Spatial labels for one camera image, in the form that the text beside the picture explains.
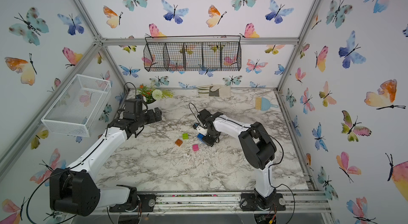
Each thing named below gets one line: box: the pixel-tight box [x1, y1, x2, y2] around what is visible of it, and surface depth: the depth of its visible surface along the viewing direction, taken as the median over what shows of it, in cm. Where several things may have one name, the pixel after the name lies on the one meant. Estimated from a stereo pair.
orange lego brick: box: [174, 138, 184, 147], surface depth 95 cm
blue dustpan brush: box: [255, 96, 279, 111], surface depth 113 cm
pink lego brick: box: [192, 143, 200, 152], surface depth 93 cm
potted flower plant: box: [137, 84, 174, 105], surface depth 100 cm
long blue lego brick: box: [197, 133, 206, 143], surface depth 95 cm
